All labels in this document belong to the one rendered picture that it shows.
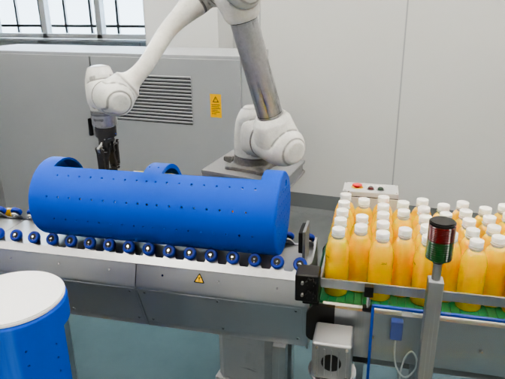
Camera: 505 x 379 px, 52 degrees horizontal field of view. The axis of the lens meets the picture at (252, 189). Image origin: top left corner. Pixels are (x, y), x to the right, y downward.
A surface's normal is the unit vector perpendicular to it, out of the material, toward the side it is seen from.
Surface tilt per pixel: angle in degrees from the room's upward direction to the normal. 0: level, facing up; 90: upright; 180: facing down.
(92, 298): 108
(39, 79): 90
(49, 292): 0
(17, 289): 0
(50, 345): 90
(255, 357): 90
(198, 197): 55
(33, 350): 90
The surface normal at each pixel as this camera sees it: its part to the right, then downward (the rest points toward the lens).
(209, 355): -0.01, -0.94
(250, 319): -0.20, 0.63
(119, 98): 0.38, 0.40
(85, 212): -0.24, 0.29
